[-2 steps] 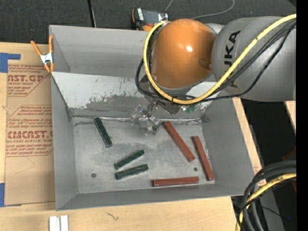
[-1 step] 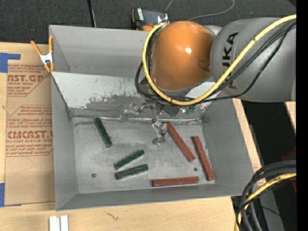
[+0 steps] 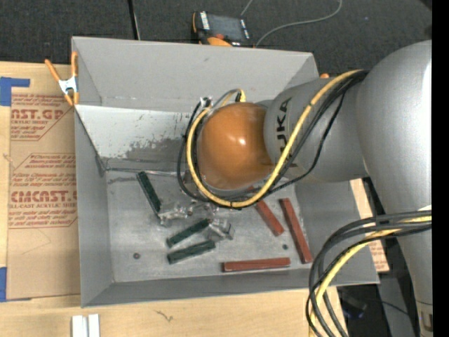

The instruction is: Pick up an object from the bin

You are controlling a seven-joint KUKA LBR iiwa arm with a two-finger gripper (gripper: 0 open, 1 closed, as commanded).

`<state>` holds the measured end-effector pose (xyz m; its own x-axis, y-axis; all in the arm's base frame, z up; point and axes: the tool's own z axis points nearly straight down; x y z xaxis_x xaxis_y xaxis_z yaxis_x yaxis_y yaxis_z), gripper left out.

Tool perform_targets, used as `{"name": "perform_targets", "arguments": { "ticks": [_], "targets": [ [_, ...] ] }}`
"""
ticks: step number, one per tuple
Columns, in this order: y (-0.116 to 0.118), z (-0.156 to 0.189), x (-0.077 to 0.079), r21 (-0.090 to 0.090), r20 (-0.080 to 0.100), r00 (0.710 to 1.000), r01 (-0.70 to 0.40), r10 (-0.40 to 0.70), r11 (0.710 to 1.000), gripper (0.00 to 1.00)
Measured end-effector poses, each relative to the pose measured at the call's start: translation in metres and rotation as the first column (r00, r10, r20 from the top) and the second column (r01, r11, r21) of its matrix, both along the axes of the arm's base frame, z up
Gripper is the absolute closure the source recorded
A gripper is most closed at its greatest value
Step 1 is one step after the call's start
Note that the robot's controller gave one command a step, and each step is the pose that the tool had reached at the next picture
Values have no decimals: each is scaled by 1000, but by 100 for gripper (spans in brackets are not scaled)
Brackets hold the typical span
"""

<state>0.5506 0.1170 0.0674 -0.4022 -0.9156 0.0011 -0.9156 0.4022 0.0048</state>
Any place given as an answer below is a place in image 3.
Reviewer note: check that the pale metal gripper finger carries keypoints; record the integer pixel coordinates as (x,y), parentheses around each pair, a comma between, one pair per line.
(172,215)
(221,231)

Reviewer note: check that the dark green flat block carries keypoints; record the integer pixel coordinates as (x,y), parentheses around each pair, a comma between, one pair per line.
(186,233)
(149,192)
(191,252)

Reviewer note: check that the red-brown flat block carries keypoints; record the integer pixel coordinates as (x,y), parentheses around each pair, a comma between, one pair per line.
(271,219)
(295,230)
(256,264)

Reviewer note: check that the grey metal bin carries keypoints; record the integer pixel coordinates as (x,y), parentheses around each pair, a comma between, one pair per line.
(140,258)

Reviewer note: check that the brown cardboard board red print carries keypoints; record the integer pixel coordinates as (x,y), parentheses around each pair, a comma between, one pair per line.
(38,244)

